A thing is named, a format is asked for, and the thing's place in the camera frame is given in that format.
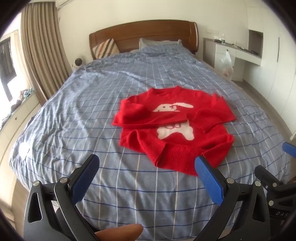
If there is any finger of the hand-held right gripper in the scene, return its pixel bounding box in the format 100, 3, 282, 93
254, 165, 296, 209
282, 142, 296, 161

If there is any white desk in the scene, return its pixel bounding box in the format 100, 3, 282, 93
203, 37, 263, 82

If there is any white window-side cabinet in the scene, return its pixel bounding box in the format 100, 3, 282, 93
0, 93, 42, 168

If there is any wooden bed headboard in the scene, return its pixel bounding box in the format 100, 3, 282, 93
89, 20, 199, 61

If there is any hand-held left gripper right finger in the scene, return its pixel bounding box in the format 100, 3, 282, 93
195, 155, 271, 241

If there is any grey-blue pillow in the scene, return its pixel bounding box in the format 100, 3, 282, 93
139, 38, 182, 50

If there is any window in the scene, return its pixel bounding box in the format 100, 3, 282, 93
0, 30, 23, 103

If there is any white wardrobe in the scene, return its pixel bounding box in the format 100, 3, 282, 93
245, 0, 296, 130

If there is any round white fan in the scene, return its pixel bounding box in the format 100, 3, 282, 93
71, 57, 85, 70

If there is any person's left hand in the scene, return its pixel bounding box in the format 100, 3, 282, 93
95, 224, 143, 241

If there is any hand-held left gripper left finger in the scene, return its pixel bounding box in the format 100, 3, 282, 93
23, 154, 100, 241

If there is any red sweater with white print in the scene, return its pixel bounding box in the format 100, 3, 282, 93
112, 85, 237, 177

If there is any bed with blue checked cover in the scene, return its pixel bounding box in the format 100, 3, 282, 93
9, 43, 292, 240

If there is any clutter on cabinet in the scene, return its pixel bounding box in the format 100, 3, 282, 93
0, 88, 36, 127

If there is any striped pillow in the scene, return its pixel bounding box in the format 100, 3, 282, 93
92, 38, 121, 60

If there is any beige curtain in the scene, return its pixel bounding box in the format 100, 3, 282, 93
20, 3, 73, 105

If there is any white plastic bag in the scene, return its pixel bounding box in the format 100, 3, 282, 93
219, 50, 234, 78

